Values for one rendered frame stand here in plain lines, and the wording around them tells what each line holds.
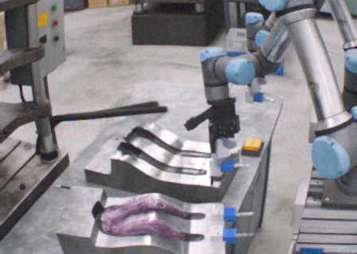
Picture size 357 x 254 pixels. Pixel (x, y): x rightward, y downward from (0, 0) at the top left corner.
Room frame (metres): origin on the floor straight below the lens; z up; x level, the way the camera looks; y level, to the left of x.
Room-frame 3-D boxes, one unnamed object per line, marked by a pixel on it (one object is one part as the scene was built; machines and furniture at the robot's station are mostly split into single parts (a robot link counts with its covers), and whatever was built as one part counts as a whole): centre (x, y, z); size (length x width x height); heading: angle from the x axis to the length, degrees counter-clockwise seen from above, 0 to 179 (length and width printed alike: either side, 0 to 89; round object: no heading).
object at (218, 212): (1.10, -0.15, 0.86); 0.13 x 0.05 x 0.05; 85
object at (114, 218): (1.07, 0.12, 0.90); 0.26 x 0.18 x 0.08; 85
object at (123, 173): (1.42, 0.07, 0.87); 0.50 x 0.26 x 0.14; 68
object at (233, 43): (4.47, -0.84, 0.28); 0.61 x 0.41 x 0.15; 73
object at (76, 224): (1.06, 0.13, 0.86); 0.50 x 0.26 x 0.11; 85
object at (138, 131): (1.41, 0.06, 0.92); 0.35 x 0.16 x 0.09; 68
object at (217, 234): (0.99, -0.14, 0.86); 0.13 x 0.05 x 0.05; 85
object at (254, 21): (1.76, -0.33, 1.25); 0.09 x 0.08 x 0.11; 59
